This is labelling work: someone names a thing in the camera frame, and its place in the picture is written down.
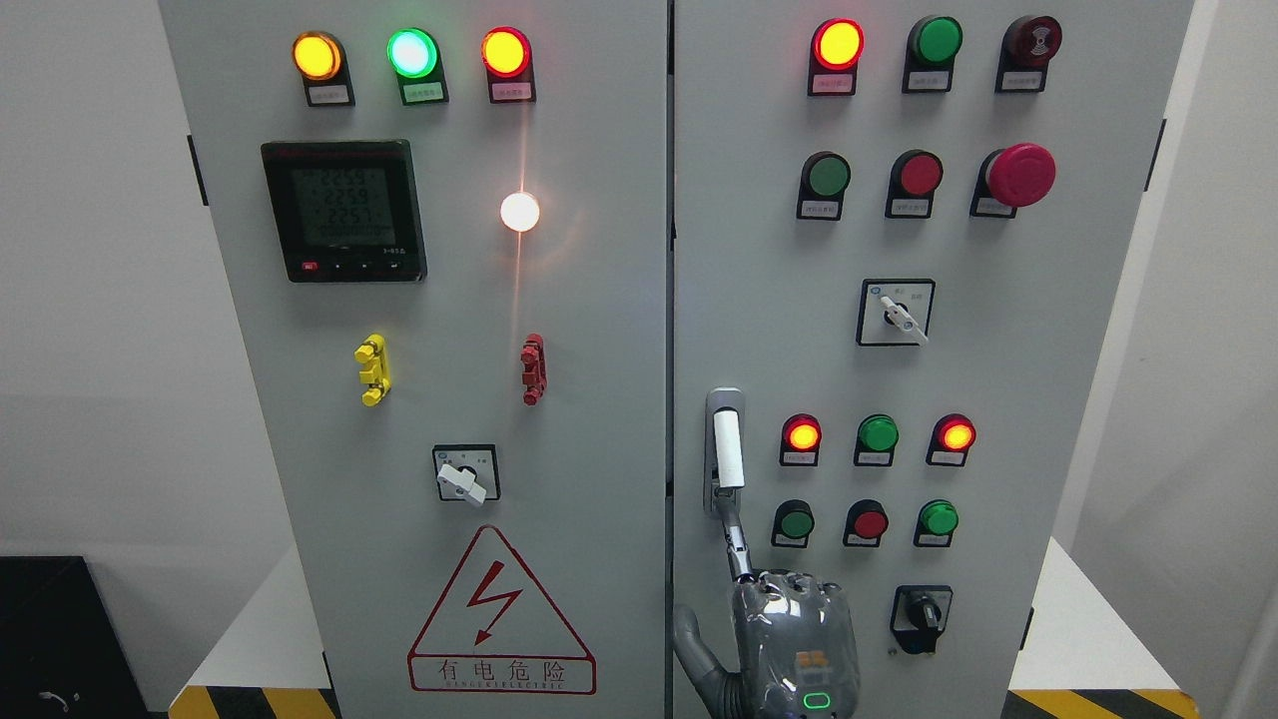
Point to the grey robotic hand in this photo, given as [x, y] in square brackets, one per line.
[797, 650]

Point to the silver door handle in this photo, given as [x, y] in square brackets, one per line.
[723, 467]

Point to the right grey cabinet door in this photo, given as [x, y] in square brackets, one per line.
[770, 304]

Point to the grey cabinet door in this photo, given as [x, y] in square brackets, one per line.
[770, 304]
[583, 473]

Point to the left grey cabinet door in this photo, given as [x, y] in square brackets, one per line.
[583, 473]

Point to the red button bottom middle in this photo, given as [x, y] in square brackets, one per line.
[866, 523]

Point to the green lit button bottom right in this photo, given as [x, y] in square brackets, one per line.
[936, 524]

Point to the red lit light lower left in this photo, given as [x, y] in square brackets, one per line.
[801, 438]

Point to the red lit light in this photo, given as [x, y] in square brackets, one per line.
[801, 438]
[836, 48]
[951, 440]

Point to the green light lower middle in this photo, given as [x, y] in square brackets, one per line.
[877, 438]

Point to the red lit light lower right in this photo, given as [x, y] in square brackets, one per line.
[951, 440]

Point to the white platform with hazard stripes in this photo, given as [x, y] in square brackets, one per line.
[1079, 659]

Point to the red lightning warning sticker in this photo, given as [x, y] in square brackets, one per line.
[495, 629]

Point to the red terminal connector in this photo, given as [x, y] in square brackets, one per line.
[534, 376]

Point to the green push button second row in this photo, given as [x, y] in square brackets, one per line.
[824, 179]

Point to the red push button second row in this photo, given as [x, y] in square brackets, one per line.
[913, 181]

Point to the white indicator light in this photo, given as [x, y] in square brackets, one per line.
[519, 212]

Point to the yellow terminal connector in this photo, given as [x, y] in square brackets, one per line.
[374, 371]

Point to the red emergency stop button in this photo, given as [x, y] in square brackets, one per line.
[1011, 179]

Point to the red lit light top right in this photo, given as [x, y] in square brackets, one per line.
[836, 48]

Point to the green button top right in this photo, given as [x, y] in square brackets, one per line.
[932, 46]

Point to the black digital power meter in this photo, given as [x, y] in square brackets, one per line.
[346, 211]

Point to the dark red buzzer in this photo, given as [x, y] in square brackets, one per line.
[1028, 45]

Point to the red indicator light top left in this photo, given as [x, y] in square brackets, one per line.
[506, 56]

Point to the green indicator light top left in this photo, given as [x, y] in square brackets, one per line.
[416, 60]

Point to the black box lower left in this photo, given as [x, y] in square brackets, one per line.
[60, 657]

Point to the yellow indicator light top left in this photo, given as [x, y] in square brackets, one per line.
[322, 63]

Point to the black rotary knob switch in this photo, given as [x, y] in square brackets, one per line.
[919, 616]

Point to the upper right selector switch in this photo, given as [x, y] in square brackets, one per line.
[895, 312]

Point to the left door selector switch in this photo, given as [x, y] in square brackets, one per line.
[466, 472]

